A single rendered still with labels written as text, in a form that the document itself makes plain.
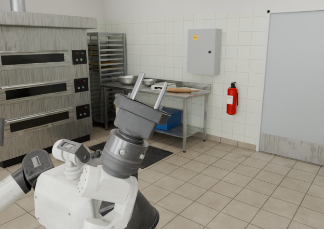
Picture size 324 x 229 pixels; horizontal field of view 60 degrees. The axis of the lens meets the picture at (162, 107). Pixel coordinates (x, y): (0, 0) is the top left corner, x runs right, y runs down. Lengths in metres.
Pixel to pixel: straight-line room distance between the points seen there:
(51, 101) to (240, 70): 2.87
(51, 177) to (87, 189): 0.39
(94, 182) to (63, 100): 3.96
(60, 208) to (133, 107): 0.46
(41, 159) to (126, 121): 0.59
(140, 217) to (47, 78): 3.69
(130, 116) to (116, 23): 5.52
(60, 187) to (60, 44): 3.65
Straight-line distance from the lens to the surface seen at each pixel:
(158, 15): 5.32
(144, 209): 0.85
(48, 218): 1.01
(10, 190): 1.13
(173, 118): 4.72
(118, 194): 0.63
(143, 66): 5.56
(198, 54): 4.58
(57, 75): 4.45
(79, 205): 0.89
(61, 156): 0.95
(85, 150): 0.90
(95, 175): 0.62
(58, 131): 4.59
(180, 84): 4.96
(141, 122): 0.58
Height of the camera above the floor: 1.66
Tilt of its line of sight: 13 degrees down
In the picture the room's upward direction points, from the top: straight up
